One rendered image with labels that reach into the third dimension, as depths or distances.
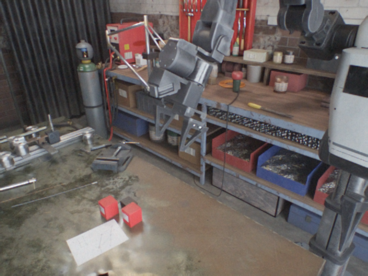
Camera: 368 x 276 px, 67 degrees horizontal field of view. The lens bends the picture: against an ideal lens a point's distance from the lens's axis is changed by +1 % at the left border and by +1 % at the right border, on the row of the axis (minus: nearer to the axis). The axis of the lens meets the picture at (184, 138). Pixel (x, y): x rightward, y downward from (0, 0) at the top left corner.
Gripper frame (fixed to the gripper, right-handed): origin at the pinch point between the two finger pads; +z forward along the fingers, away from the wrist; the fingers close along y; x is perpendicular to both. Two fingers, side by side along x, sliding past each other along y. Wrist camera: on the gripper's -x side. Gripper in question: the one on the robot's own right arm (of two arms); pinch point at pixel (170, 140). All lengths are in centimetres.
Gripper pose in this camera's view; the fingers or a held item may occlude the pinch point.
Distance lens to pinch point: 66.1
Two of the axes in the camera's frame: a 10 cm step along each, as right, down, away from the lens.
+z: -3.8, 9.2, 1.2
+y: 6.3, 3.5, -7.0
